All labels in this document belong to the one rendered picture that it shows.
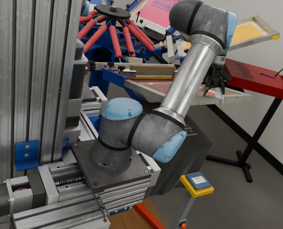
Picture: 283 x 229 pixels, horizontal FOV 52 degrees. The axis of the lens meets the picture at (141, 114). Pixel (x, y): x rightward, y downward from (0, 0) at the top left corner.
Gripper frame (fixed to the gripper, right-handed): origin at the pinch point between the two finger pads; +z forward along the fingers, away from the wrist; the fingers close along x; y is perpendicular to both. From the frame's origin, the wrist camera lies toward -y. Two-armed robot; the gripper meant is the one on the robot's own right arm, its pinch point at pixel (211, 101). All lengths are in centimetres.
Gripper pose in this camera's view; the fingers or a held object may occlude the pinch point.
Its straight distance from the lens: 157.4
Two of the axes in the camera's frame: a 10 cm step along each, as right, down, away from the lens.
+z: -1.2, 9.4, 3.1
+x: 5.0, 3.2, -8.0
